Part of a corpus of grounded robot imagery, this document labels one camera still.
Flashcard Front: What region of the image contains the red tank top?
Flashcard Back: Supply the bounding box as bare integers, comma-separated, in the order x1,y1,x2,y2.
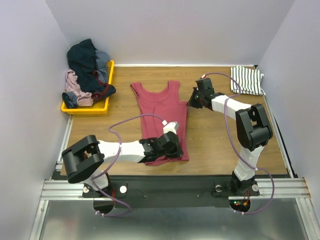
130,80,190,167

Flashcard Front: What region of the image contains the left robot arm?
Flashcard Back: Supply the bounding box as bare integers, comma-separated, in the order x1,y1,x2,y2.
61,131,184,197

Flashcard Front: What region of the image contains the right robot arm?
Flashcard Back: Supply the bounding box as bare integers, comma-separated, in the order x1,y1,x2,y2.
187,87,273,195

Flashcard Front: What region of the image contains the striped folded tank top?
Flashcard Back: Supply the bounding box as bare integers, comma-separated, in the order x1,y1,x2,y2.
230,65,266,96

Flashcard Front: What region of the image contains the yellow plastic bin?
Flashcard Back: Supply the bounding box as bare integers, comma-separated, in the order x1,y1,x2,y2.
60,60,115,115

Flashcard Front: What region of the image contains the maroon trimmed dark garment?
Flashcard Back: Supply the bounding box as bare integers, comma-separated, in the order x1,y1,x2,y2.
91,70,116,103

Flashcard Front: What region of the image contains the pink garment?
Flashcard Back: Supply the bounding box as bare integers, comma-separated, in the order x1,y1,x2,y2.
65,69,94,109

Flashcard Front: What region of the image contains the grey blue garment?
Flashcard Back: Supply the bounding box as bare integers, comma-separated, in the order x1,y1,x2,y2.
95,49,111,83

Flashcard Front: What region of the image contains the dark navy garment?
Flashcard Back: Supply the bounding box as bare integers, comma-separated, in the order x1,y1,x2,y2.
67,38,105,94

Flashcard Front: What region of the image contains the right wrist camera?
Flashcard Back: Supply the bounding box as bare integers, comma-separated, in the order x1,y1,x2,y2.
195,77,215,95

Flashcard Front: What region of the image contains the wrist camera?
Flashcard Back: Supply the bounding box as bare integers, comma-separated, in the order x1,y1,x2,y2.
195,77,215,95
162,120,179,135

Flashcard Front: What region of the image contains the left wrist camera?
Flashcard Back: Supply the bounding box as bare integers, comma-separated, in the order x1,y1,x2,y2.
162,120,179,135

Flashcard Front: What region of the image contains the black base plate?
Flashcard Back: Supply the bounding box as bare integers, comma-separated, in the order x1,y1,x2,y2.
82,174,261,208

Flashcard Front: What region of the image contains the aluminium frame rail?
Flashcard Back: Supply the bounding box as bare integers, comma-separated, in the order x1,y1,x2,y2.
40,178,311,201

